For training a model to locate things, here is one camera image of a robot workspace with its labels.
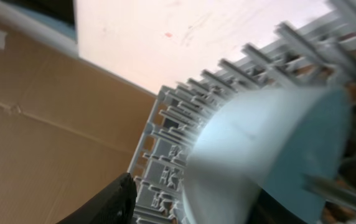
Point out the brown cardboard box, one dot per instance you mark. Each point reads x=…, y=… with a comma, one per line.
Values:
x=67, y=130

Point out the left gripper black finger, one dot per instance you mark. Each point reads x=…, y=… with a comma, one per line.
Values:
x=112, y=205

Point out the grey dish rack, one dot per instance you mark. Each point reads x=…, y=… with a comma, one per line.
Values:
x=321, y=54

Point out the light blue bowl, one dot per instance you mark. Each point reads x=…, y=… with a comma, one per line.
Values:
x=266, y=141

